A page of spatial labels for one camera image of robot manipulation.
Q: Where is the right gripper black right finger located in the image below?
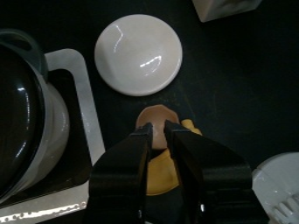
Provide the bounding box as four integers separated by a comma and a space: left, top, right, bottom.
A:
163, 119, 271, 224

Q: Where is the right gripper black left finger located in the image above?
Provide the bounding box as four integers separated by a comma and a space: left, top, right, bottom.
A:
87, 122, 155, 224

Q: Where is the yellow toy food piece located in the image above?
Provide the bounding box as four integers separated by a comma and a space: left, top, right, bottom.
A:
144, 118, 203, 197

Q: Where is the white toy citrus juicer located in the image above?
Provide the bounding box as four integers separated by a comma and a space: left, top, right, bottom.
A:
251, 151, 299, 224

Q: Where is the white toy induction cooker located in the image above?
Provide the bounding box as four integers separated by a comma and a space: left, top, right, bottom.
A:
0, 48, 108, 224

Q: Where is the white toy pot black lid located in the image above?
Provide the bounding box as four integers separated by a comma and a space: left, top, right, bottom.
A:
0, 28, 71, 205

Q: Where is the white round dome piece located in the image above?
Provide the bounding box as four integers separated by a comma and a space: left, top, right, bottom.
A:
94, 13, 184, 97

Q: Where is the white toy milk carton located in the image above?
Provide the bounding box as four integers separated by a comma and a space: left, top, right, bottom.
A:
191, 0, 264, 24

